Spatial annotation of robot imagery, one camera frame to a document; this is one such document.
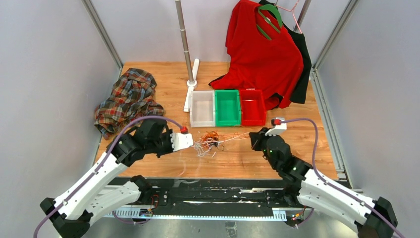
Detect black thin cable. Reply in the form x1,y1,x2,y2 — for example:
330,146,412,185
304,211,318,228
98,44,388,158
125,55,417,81
205,139,226,158

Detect white thin cable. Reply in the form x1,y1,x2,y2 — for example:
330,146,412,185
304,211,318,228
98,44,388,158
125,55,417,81
178,132,251,177

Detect orange thin cable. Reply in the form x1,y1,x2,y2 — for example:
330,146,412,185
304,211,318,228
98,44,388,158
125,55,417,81
197,130,230,149

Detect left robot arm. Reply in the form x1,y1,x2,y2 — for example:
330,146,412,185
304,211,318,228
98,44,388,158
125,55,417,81
33,116,194,238

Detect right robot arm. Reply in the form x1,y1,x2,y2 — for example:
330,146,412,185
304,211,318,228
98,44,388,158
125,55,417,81
249,127,398,238

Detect red plastic bin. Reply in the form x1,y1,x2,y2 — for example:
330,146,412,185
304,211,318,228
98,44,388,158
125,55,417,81
239,89,266,126

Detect green plastic bin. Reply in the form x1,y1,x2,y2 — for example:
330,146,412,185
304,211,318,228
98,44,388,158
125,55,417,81
215,90,241,127

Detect plaid flannel shirt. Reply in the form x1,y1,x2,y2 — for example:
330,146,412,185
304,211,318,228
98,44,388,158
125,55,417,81
94,68,165,140

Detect white plastic bin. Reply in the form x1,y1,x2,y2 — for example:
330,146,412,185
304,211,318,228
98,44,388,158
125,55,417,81
190,90,215,127

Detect black t-shirt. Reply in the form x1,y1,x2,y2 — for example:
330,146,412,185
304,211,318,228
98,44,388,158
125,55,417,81
256,0,311,110

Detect white rack base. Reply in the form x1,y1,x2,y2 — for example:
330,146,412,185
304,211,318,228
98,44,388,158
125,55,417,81
183,59,200,112

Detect red t-shirt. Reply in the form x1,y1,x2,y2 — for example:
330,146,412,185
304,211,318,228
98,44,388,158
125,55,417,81
209,0,304,110

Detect silver rack pole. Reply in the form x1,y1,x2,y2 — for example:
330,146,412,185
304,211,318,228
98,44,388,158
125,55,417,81
292,0,312,34
175,0,194,86

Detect right silver rack pole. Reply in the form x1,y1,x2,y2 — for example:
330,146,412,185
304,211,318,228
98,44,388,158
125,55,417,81
292,0,312,34

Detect green clothes hanger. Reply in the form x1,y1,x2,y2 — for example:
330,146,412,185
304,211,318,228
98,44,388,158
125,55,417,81
256,4,284,40

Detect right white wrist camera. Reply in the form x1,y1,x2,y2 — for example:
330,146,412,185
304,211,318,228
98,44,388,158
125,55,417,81
265,117,287,136

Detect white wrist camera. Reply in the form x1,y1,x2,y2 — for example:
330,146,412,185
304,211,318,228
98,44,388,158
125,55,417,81
265,117,287,136
171,132,194,152

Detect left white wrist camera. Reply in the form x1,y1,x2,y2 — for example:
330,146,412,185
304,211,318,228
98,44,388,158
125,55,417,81
171,132,194,152

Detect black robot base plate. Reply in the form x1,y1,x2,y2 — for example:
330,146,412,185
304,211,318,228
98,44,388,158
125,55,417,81
132,178,312,220

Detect aluminium frame rail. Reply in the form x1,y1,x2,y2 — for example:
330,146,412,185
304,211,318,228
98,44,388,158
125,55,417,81
59,183,378,238

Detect pink wire hanger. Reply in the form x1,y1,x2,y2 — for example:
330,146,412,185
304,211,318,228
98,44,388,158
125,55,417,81
275,0,306,34

